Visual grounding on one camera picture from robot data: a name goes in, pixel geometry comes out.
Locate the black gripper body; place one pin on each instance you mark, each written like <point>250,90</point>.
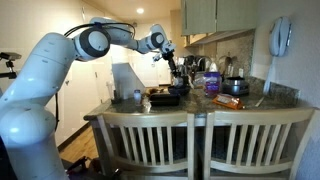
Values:
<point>169,58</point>

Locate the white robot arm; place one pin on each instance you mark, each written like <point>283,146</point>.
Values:
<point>27,128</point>

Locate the black bowl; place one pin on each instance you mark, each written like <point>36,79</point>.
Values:
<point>184,90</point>

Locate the kitchen sink faucet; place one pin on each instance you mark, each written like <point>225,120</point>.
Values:
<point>203,64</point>

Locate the black rectangular tray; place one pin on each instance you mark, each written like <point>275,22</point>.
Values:
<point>164,99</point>

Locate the green upper cabinets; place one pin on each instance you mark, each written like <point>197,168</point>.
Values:
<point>211,16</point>

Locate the purple lidded container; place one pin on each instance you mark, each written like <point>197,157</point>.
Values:
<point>212,83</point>

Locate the orange snack package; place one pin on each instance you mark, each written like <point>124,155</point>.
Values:
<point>228,101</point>

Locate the silver black cooking pot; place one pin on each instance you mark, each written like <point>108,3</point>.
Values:
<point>236,86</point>

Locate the left wooden chair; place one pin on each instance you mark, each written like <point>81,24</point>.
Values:
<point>155,146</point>

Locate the wooden chair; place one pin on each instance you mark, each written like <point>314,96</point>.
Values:
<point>252,144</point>
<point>155,146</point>

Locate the right wooden chair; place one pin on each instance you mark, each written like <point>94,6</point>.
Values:
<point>252,144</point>

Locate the white wall telephone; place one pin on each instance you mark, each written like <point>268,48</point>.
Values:
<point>279,38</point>

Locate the camera on tripod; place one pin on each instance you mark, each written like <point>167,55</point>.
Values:
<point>10,57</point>

